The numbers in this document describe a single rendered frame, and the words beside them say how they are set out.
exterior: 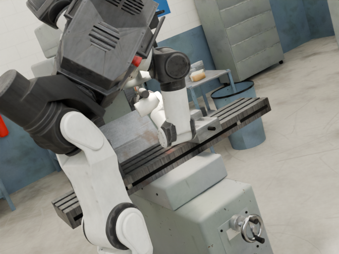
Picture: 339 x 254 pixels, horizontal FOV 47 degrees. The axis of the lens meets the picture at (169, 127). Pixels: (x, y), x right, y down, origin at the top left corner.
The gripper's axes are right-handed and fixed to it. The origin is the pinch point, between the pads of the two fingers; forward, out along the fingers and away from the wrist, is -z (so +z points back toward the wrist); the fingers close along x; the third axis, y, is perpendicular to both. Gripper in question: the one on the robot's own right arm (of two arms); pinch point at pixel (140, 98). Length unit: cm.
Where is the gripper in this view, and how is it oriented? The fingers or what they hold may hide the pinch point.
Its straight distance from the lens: 189.2
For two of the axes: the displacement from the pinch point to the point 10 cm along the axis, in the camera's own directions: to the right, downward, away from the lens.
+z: 2.4, 1.8, -9.6
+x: -9.1, 3.8, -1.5
